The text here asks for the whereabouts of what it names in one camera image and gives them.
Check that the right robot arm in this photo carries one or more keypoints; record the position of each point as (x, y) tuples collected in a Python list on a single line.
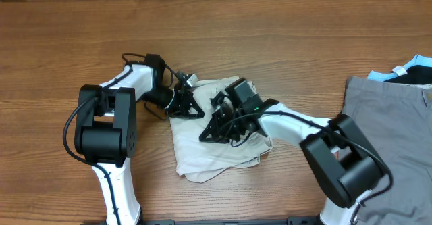
[(345, 164)]

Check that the grey shorts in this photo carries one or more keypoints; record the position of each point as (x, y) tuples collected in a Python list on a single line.
[(396, 118)]

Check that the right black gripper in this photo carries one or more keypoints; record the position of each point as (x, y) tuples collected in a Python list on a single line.
[(210, 131)]

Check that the beige shorts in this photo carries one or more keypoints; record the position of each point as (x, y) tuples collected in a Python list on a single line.
[(199, 161)]

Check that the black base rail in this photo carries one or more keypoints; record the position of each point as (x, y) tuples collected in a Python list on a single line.
[(292, 220)]

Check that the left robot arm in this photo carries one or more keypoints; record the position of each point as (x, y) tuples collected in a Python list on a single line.
[(106, 125)]

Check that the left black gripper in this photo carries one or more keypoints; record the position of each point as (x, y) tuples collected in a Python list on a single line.
[(185, 93)]

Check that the blue and black garment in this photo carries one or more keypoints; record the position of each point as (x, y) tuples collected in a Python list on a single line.
[(417, 71)]

